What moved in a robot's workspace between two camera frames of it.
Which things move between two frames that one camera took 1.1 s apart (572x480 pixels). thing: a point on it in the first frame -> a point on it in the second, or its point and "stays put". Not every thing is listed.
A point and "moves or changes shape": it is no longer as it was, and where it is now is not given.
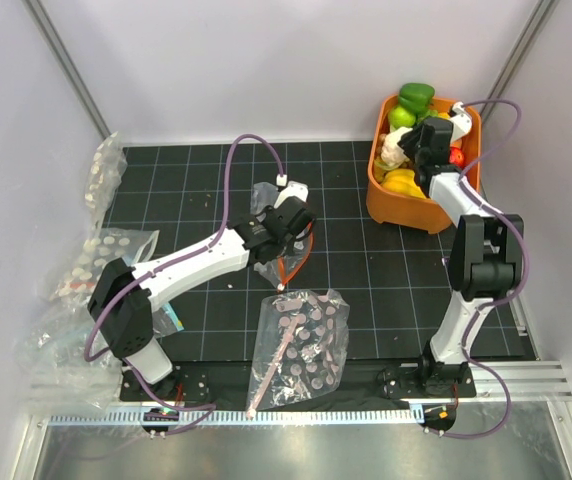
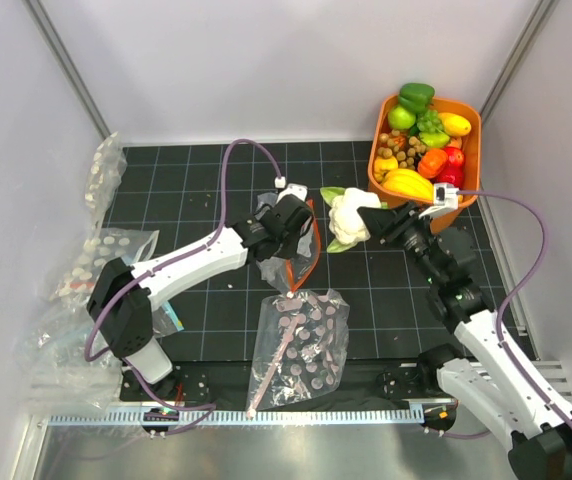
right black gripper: x=406 y=141 -> x=377 y=220
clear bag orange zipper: x=282 y=268 moves or changes shape
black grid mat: x=398 y=284 stays put
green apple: x=399 y=117 stays put
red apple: x=456 y=156 stays put
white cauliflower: x=392 y=154 -> x=346 y=223
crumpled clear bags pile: x=63 y=369 stays put
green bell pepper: x=418 y=96 stays put
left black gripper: x=266 y=211 stays put
